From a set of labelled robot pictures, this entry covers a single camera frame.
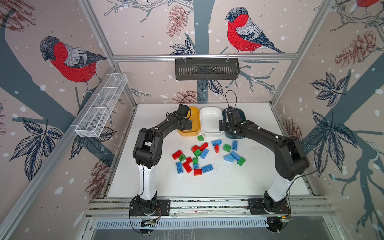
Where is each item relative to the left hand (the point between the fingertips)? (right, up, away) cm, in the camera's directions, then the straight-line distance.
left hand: (182, 124), depth 99 cm
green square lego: (+29, -15, -4) cm, 33 cm away
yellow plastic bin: (+7, +7, +13) cm, 16 cm away
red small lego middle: (+5, -22, -10) cm, 24 cm away
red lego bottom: (+10, -27, -15) cm, 32 cm away
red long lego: (+14, -15, -4) cm, 20 cm away
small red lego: (+22, -16, -5) cm, 28 cm away
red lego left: (-3, -19, -7) cm, 21 cm away
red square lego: (+8, -15, -7) cm, 18 cm away
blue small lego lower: (+9, -25, -12) cm, 29 cm away
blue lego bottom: (+16, -26, -12) cm, 33 cm away
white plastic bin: (+19, +2, +10) cm, 22 cm away
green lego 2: (+36, -22, -12) cm, 44 cm away
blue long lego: (+34, -13, -4) cm, 37 cm away
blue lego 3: (-1, -25, -14) cm, 28 cm away
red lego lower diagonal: (+4, -25, -14) cm, 29 cm away
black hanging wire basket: (+17, +40, +7) cm, 44 cm away
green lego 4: (+8, -21, -11) cm, 25 cm away
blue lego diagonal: (+34, -20, -9) cm, 40 cm away
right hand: (+27, 0, -4) cm, 27 cm away
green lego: (+10, -18, -8) cm, 22 cm away
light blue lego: (+30, -20, -9) cm, 37 cm away
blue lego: (+23, -12, -4) cm, 26 cm away
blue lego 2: (+14, -18, -8) cm, 25 cm away
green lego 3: (0, -20, -10) cm, 22 cm away
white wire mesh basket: (-41, +2, -29) cm, 50 cm away
